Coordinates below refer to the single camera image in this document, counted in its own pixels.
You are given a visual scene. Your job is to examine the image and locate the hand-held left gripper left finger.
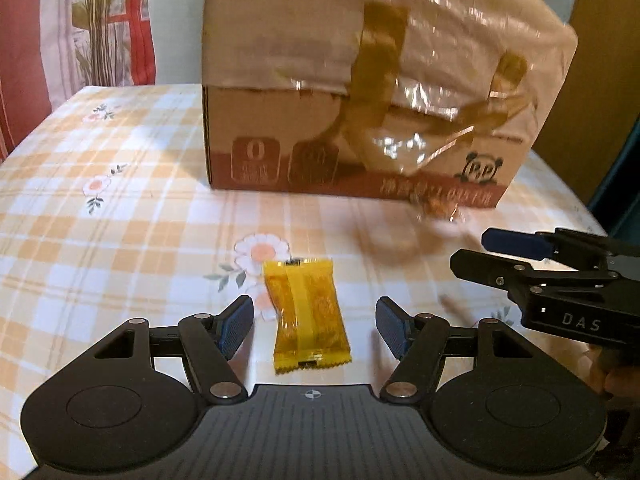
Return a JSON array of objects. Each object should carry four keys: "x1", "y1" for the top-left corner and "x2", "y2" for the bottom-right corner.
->
[{"x1": 92, "y1": 295, "x2": 255, "y2": 405}]

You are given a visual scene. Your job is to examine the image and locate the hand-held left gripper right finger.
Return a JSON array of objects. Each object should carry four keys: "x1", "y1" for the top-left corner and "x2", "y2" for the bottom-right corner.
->
[{"x1": 375, "y1": 296, "x2": 536, "y2": 403}]

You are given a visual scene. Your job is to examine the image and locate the wooden door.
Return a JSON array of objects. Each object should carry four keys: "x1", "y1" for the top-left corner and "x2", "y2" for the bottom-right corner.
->
[{"x1": 567, "y1": 0, "x2": 640, "y2": 128}]

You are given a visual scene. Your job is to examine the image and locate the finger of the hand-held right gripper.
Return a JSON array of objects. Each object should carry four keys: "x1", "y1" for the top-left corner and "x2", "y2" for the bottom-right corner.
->
[
  {"x1": 481, "y1": 226, "x2": 623, "y2": 272},
  {"x1": 449, "y1": 248, "x2": 540, "y2": 292}
]

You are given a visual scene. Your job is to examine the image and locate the person's right hand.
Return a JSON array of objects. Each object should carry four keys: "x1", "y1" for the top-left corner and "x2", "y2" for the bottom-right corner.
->
[{"x1": 592, "y1": 347, "x2": 640, "y2": 401}]

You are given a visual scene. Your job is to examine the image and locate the clear wrapped candy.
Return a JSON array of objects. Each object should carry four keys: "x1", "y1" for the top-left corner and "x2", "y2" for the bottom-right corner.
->
[{"x1": 419, "y1": 194, "x2": 468, "y2": 225}]

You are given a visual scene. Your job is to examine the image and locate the small yellow candy packet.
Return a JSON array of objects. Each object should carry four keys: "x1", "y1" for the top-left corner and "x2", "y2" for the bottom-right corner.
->
[{"x1": 262, "y1": 256, "x2": 352, "y2": 375}]

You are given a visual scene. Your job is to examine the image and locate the cardboard box with plastic liner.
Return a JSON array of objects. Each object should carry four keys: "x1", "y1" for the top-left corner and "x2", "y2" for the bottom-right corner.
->
[{"x1": 201, "y1": 0, "x2": 579, "y2": 212}]

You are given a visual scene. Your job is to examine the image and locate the dark blue panel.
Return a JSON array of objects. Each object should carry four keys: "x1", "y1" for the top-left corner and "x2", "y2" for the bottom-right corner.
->
[{"x1": 587, "y1": 120, "x2": 640, "y2": 242}]

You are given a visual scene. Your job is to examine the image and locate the checked floral tablecloth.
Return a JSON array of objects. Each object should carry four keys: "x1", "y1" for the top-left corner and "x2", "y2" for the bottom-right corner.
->
[{"x1": 0, "y1": 84, "x2": 612, "y2": 466}]

